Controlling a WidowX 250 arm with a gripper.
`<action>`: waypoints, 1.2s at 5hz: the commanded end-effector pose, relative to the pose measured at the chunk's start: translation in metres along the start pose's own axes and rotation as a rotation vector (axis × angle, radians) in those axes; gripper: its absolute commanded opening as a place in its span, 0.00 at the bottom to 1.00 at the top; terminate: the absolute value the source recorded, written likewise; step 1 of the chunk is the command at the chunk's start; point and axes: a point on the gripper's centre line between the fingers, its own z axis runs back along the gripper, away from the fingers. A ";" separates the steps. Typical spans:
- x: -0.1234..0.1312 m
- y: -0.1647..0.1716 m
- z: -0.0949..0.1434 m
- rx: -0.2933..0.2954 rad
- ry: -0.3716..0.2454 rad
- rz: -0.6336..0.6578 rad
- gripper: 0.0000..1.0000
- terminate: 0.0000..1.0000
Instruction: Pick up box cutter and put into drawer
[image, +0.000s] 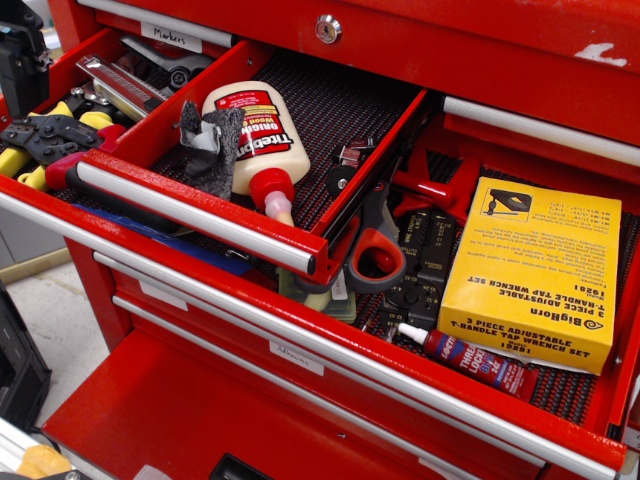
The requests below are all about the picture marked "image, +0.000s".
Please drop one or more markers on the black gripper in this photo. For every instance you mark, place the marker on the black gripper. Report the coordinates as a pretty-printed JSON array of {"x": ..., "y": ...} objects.
[{"x": 25, "y": 60}]

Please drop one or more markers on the small open red drawer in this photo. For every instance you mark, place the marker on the small open red drawer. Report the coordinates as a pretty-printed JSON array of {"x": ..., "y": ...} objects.
[{"x": 330, "y": 105}]

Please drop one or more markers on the large open red drawer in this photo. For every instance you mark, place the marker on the large open red drawer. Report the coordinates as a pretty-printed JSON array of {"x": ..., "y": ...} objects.
[{"x": 206, "y": 365}]

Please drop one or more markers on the green yellow small box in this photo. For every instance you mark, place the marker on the green yellow small box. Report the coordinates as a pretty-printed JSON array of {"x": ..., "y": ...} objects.
[{"x": 338, "y": 302}]

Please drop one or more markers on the yellow tap wrench set box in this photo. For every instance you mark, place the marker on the yellow tap wrench set box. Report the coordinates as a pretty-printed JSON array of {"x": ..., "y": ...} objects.
[{"x": 535, "y": 275}]

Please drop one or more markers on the small silver black snips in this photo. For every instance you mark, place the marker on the small silver black snips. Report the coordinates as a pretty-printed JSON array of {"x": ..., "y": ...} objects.
[{"x": 84, "y": 99}]

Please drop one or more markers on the black pliers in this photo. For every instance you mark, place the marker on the black pliers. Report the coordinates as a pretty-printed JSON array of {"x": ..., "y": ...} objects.
[{"x": 181, "y": 70}]

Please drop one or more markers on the white Markers label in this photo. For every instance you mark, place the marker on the white Markers label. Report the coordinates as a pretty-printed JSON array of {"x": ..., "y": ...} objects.
[{"x": 171, "y": 37}]

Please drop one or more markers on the grey sandpaper scrap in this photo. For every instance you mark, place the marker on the grey sandpaper scrap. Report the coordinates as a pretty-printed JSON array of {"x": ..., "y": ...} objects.
[{"x": 211, "y": 141}]

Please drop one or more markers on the blue flat package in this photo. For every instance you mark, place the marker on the blue flat package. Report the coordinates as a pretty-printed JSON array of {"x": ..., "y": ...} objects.
[{"x": 234, "y": 266}]

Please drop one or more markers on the Titebond wood glue bottle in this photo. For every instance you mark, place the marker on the Titebond wood glue bottle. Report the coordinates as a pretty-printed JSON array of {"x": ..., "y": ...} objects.
[{"x": 271, "y": 156}]

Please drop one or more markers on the silver chest lock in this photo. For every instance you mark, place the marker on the silver chest lock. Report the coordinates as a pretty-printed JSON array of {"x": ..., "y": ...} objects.
[{"x": 328, "y": 29}]

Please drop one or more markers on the black plastic crate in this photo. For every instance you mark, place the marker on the black plastic crate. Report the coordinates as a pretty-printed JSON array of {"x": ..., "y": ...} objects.
[{"x": 25, "y": 377}]

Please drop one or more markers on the black round magnet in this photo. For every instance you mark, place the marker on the black round magnet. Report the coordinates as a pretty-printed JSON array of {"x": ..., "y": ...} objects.
[{"x": 338, "y": 178}]

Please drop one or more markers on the small red brown clips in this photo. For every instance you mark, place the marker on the small red brown clips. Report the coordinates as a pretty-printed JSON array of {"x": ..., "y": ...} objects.
[{"x": 353, "y": 153}]

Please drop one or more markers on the white Adhesives label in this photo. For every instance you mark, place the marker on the white Adhesives label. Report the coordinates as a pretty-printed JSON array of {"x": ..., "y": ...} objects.
[{"x": 296, "y": 358}]

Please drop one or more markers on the yellow cloth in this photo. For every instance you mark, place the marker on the yellow cloth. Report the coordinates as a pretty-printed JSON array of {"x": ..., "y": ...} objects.
[{"x": 41, "y": 461}]

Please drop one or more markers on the red black scissors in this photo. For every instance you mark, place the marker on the red black scissors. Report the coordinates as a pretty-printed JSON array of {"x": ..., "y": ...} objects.
[{"x": 368, "y": 251}]

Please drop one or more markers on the red clamp tool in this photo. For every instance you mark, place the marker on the red clamp tool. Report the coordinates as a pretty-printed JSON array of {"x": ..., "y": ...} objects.
[{"x": 419, "y": 190}]

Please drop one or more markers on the red Loctite threadlocker tube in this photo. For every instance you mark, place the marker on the red Loctite threadlocker tube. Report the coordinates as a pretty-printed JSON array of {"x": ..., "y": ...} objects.
[{"x": 482, "y": 365}]

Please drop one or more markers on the yellow handled crimping tool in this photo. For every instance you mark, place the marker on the yellow handled crimping tool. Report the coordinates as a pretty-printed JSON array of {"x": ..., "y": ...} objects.
[{"x": 34, "y": 143}]

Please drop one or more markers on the red handled black tool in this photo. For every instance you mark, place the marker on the red handled black tool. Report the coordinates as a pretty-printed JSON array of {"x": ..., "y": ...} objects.
[{"x": 64, "y": 155}]

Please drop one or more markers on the black wire stripper tool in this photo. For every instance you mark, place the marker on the black wire stripper tool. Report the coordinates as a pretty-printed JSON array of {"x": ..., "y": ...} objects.
[{"x": 422, "y": 270}]

